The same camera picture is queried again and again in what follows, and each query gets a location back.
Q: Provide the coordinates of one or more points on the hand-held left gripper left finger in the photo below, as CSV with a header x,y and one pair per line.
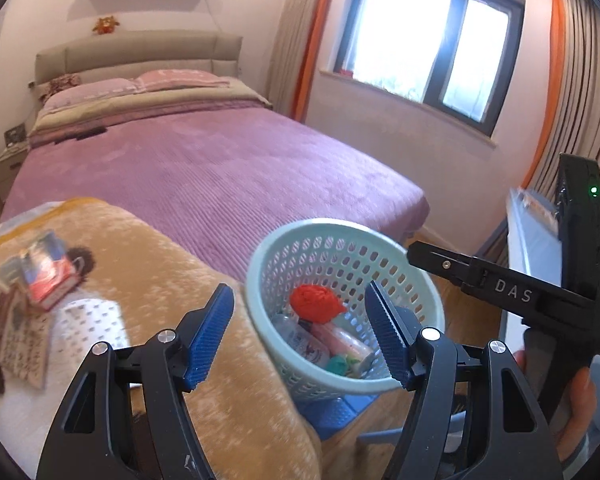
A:
x,y
210,335

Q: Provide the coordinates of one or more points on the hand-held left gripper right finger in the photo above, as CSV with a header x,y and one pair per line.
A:
x,y
387,340

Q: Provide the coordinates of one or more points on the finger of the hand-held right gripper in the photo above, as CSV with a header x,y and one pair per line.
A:
x,y
445,264

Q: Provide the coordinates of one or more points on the teal small container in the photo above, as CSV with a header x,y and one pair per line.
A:
x,y
337,364

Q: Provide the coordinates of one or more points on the red knitted ball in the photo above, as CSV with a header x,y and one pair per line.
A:
x,y
312,302

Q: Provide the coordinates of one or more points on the clear plastic bottle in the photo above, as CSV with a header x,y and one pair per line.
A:
x,y
300,345

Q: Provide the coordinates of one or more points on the light green plastic basket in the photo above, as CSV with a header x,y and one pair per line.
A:
x,y
300,270

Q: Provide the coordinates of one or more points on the person's right hand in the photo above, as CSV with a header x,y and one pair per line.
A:
x,y
577,410

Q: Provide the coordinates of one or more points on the blue plastic stool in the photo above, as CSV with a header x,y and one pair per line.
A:
x,y
330,415

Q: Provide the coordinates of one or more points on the purple bedspread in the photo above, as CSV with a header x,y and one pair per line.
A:
x,y
205,175

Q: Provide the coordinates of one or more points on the red carton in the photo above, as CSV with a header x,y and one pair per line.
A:
x,y
50,285

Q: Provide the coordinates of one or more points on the beige and orange curtain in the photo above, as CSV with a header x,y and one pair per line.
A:
x,y
575,85
305,45

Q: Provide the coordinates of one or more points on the blue carton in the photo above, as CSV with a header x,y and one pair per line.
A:
x,y
42,247

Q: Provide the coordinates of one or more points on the beige printed paper bag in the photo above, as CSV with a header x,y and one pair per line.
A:
x,y
20,340

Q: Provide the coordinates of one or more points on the red item on windowsill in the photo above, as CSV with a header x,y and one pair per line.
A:
x,y
345,71

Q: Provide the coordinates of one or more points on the dark framed window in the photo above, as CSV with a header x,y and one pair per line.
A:
x,y
430,45

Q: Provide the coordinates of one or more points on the folded beige blanket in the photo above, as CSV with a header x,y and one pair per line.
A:
x,y
155,107

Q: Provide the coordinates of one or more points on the pink pillow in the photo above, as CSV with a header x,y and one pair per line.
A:
x,y
180,80

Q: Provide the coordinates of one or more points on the beige nightstand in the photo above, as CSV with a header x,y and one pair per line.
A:
x,y
10,172

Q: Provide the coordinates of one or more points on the purple pillow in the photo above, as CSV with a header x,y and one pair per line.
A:
x,y
90,92

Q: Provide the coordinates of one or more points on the black item on nightstand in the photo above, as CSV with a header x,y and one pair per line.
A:
x,y
15,135

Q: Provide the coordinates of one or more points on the beige padded headboard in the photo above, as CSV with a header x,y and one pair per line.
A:
x,y
145,52

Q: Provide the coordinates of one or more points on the leopard print cloth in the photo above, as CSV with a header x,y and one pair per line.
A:
x,y
65,84

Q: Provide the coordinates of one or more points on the orange plush toy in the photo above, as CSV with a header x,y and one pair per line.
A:
x,y
106,25

